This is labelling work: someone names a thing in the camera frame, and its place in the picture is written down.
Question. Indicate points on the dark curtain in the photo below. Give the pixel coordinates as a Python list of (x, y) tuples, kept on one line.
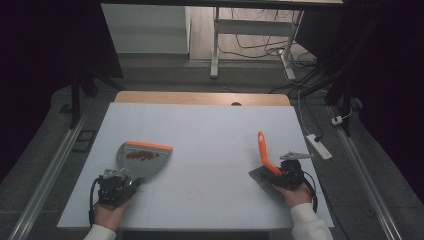
[(36, 66), (390, 83)]

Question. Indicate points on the black metal stand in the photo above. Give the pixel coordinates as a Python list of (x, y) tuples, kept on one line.
[(76, 100), (343, 93)]

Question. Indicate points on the white metal desk frame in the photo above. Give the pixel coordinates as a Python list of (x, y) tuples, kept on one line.
[(253, 27)]

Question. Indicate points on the person's right hand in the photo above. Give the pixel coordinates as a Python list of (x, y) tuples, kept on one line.
[(295, 196)]

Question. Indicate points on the white cabinet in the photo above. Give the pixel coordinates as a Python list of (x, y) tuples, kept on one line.
[(146, 28)]

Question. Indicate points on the small white plug adapter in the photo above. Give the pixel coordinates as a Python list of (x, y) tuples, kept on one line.
[(337, 120)]

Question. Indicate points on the white power strip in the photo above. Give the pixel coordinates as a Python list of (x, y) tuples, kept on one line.
[(319, 146)]

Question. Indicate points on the pile of red green beans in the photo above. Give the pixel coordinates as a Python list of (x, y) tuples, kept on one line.
[(143, 155)]

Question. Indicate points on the person's left hand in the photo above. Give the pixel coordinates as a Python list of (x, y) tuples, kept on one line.
[(108, 215)]

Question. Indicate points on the white table cover sheet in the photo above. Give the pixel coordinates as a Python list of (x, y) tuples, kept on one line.
[(210, 133)]

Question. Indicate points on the aluminium floor rail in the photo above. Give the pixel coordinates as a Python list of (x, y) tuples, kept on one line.
[(46, 180), (366, 180)]

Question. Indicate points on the grey dustpan orange edge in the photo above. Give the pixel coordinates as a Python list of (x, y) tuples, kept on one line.
[(143, 165)]

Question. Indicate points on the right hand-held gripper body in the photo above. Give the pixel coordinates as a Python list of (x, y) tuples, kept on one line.
[(291, 173)]

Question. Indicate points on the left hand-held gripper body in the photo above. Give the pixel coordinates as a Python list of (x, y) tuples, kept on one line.
[(111, 190)]

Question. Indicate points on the black rectangular floor frame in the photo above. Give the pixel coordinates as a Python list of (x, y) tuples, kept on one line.
[(85, 140)]

